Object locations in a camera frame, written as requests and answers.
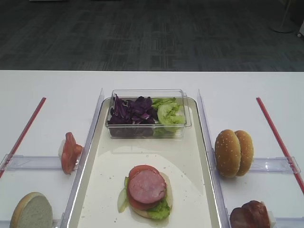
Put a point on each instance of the green lettuce in container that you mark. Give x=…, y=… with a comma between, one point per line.
x=169, y=113

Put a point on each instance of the standing tomato slices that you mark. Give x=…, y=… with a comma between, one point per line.
x=71, y=152

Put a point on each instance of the tomato slice on burger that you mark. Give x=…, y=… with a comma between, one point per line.
x=132, y=201

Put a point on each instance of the lettuce leaf under tomato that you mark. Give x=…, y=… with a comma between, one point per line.
x=123, y=200

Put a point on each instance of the purple shredded cabbage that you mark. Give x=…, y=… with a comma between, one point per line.
x=139, y=111

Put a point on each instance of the clear plastic salad container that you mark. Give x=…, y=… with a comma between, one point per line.
x=148, y=130

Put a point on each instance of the silver metal tray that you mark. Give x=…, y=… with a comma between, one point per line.
x=109, y=161

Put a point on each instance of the front sesame bun top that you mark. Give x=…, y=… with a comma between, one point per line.
x=227, y=153

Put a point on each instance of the sesame bun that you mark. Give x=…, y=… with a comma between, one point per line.
x=247, y=151
x=227, y=153

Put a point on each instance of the rear sesame bun top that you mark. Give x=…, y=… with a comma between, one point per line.
x=247, y=151

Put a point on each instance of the bottom bun on tray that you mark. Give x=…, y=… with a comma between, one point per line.
x=163, y=209

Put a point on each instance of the upper right clear holder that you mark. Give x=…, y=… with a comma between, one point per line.
x=287, y=165

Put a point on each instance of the clear holder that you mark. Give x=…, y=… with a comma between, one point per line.
x=287, y=165
x=30, y=163

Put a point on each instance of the left red strip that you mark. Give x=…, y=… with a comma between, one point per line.
x=25, y=128

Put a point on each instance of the red strip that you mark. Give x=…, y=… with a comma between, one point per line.
x=25, y=128
x=278, y=137

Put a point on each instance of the upper left clear holder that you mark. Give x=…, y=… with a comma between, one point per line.
x=30, y=163

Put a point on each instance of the bun half cut face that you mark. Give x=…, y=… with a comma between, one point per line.
x=32, y=211

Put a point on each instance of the grey stand base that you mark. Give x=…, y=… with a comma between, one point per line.
x=285, y=25

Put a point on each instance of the right red strip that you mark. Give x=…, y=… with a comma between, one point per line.
x=278, y=137

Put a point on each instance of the right clear vertical rail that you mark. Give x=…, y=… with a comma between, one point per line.
x=223, y=216

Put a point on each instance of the clear vertical rail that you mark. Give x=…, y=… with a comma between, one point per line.
x=88, y=142
x=223, y=216

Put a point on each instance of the left clear vertical rail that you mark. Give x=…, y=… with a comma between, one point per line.
x=88, y=142

